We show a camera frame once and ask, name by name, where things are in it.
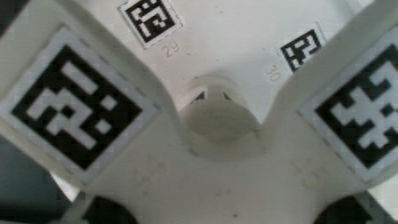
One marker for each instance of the white cylindrical table leg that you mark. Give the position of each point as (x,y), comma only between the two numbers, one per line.
(215,112)

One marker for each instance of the white cross-shaped table base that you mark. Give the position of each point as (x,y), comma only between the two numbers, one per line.
(195,180)

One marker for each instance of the white round table top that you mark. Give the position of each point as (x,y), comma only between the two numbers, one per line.
(236,40)

